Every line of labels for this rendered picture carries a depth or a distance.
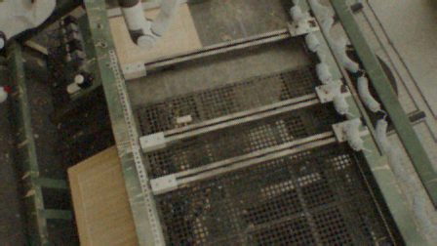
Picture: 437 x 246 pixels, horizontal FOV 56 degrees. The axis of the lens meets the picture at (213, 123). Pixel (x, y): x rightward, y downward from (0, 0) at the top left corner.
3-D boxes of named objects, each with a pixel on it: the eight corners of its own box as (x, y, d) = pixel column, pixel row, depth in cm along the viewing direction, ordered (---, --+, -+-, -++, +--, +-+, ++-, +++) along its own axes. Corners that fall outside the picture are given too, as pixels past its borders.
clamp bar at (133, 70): (122, 68, 237) (115, 45, 215) (310, 26, 257) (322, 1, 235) (125, 83, 233) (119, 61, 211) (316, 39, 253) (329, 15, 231)
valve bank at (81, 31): (39, 21, 240) (69, 0, 233) (58, 31, 253) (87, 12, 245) (52, 95, 222) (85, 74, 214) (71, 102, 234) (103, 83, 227)
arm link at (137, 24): (131, 52, 183) (116, 12, 165) (133, 31, 191) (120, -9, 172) (156, 49, 182) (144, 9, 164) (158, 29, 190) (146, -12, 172)
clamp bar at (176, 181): (149, 180, 212) (145, 166, 190) (356, 124, 232) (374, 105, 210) (154, 198, 208) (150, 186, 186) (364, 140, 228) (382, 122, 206)
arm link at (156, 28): (176, 23, 173) (156, 52, 186) (176, 7, 179) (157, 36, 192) (152, 14, 168) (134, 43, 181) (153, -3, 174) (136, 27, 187)
